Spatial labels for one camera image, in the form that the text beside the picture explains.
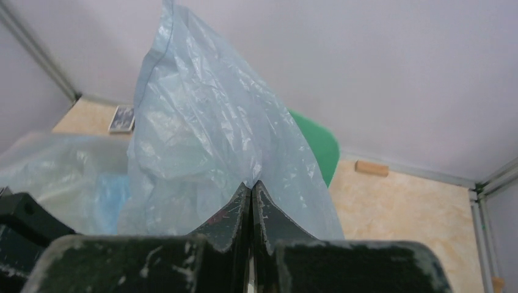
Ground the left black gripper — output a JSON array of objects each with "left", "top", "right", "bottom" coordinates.
[{"left": 1, "top": 187, "right": 77, "bottom": 292}]

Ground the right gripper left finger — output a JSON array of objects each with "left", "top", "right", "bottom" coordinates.
[{"left": 23, "top": 185, "right": 251, "bottom": 292}]

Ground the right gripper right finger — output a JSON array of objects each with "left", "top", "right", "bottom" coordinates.
[{"left": 251, "top": 182, "right": 453, "bottom": 292}]

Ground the clear yellowish plastic bag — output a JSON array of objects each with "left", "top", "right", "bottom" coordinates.
[{"left": 1, "top": 133, "right": 130, "bottom": 234}]

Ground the green plastic trash bin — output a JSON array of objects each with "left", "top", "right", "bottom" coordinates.
[{"left": 290, "top": 110, "right": 340, "bottom": 187}]

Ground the light blue plastic bag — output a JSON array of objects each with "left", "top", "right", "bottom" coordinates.
[{"left": 117, "top": 1, "right": 344, "bottom": 240}]

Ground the small wooden block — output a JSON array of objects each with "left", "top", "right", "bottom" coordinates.
[{"left": 354, "top": 160, "right": 390, "bottom": 178}]

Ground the blue playing card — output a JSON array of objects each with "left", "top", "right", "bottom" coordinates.
[{"left": 108, "top": 105, "right": 135, "bottom": 134}]

